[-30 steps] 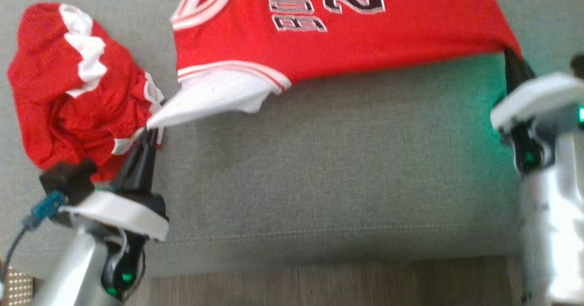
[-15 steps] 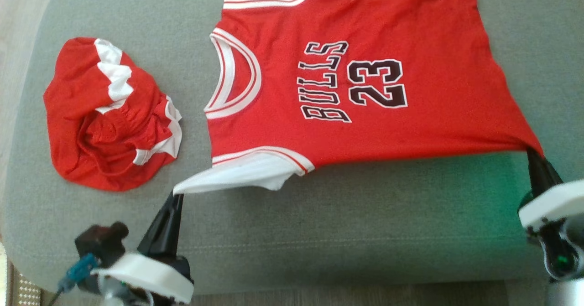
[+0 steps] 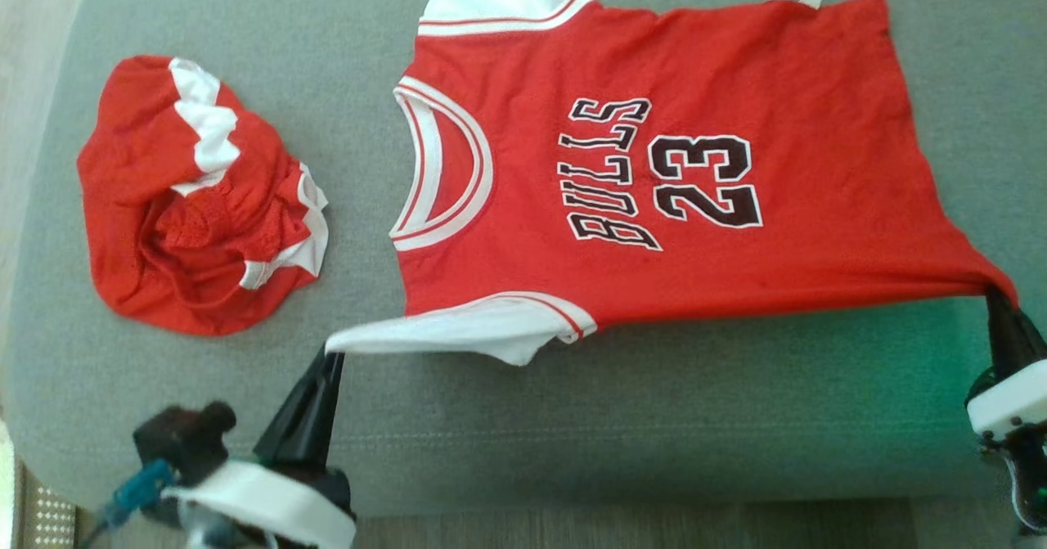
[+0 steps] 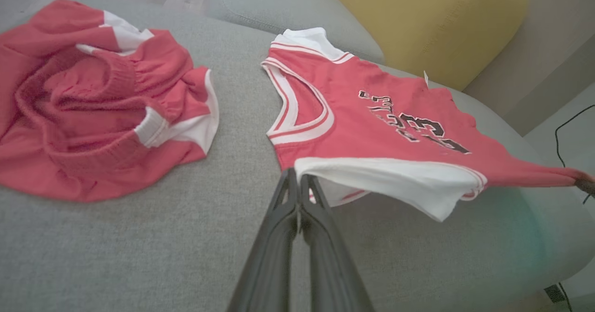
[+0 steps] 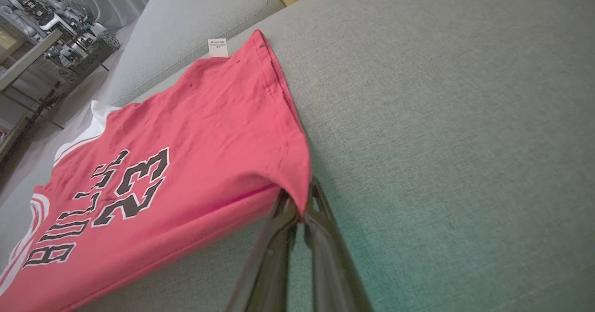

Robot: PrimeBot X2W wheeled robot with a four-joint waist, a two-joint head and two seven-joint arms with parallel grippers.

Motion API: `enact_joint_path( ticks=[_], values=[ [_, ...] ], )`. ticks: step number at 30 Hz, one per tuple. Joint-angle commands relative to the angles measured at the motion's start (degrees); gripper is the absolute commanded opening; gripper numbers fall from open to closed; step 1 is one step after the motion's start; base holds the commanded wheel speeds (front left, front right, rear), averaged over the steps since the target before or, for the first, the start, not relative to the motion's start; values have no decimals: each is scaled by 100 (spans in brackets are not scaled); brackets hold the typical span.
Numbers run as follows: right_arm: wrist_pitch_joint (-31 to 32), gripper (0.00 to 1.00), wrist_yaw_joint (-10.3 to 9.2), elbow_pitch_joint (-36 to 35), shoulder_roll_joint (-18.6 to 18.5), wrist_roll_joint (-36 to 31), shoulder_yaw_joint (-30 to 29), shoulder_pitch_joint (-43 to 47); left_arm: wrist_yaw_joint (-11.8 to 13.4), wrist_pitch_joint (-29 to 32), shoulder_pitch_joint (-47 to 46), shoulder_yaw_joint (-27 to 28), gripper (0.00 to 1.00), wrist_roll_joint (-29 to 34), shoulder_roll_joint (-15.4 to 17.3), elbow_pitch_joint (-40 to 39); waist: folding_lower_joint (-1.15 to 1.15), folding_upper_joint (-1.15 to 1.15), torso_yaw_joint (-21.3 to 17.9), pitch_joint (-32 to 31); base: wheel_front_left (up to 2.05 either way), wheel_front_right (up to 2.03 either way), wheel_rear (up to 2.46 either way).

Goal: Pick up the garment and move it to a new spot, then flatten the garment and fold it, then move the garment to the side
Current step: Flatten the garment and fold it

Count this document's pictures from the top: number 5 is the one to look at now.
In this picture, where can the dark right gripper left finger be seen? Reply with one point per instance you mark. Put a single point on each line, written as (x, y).
(269, 265)

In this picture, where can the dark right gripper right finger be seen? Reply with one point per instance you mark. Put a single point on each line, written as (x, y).
(332, 265)

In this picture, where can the red basketball jersey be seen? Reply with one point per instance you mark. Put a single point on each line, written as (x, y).
(195, 144)

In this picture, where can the black wheeled robot base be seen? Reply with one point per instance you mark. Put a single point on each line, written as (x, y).
(88, 54)

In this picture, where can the large grey sofa seat cushion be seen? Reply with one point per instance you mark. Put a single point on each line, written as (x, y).
(441, 140)

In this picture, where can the small grey sofa cushion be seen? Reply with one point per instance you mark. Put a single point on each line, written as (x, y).
(195, 19)

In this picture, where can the metal shelf with equipment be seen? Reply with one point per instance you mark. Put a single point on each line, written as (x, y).
(28, 61)

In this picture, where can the white and grey robot machine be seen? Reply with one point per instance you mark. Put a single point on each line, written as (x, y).
(42, 5)

